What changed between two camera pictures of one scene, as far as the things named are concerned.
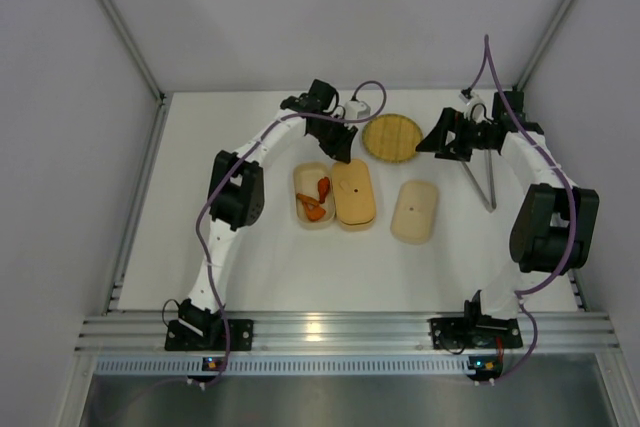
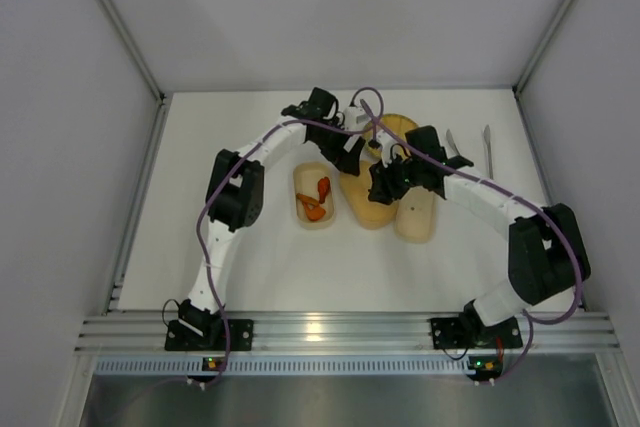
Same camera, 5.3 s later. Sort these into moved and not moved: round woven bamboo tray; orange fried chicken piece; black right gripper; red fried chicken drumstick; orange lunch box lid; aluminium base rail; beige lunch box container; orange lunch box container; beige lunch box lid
Moved: black right gripper; orange lunch box container; orange lunch box lid
Not moved: orange fried chicken piece; beige lunch box container; red fried chicken drumstick; aluminium base rail; round woven bamboo tray; beige lunch box lid
